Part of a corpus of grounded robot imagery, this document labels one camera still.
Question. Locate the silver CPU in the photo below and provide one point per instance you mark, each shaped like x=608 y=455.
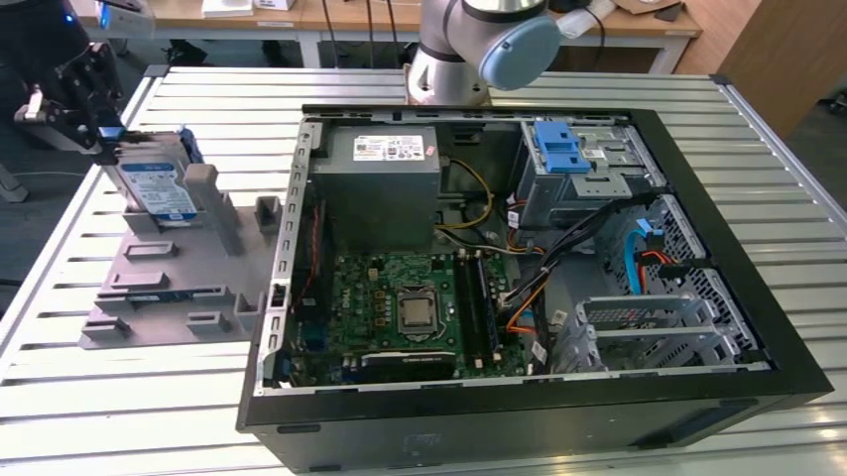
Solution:
x=414 y=312

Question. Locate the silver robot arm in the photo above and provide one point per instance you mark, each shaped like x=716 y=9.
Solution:
x=442 y=74

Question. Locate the brown cardboard piece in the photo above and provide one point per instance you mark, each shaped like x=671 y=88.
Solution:
x=644 y=6

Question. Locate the grey power supply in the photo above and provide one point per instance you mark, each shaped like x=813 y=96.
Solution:
x=377 y=208

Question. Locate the grey disk bay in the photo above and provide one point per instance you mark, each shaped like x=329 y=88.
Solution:
x=661 y=332

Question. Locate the grey optical drive cage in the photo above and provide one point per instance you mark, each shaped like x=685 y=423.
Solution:
x=561 y=198

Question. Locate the black PC case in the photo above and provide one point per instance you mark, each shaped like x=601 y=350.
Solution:
x=462 y=421

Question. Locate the black graphics card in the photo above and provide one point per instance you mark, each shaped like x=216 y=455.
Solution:
x=409 y=364

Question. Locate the black RAM stick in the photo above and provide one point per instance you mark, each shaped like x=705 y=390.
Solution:
x=465 y=307

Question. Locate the grey parts rack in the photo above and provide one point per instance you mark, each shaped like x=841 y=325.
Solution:
x=198 y=277

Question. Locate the small white box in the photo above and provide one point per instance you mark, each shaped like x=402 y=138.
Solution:
x=274 y=4

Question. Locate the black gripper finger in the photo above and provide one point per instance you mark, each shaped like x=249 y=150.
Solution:
x=72 y=114
x=105 y=84

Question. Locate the wooden cabinet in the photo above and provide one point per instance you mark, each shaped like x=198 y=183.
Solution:
x=780 y=59

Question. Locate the green RAM stick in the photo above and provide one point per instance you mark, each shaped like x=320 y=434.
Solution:
x=158 y=297

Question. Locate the wooden desk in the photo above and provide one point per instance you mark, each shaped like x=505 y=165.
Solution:
x=344 y=19

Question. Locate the blue drive latch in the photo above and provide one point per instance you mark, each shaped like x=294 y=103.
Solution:
x=559 y=149

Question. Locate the green motherboard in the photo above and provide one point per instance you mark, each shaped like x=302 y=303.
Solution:
x=370 y=297

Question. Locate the grey camera bracket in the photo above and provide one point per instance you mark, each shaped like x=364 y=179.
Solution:
x=29 y=106

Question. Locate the hard disk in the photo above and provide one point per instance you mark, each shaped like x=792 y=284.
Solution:
x=154 y=183

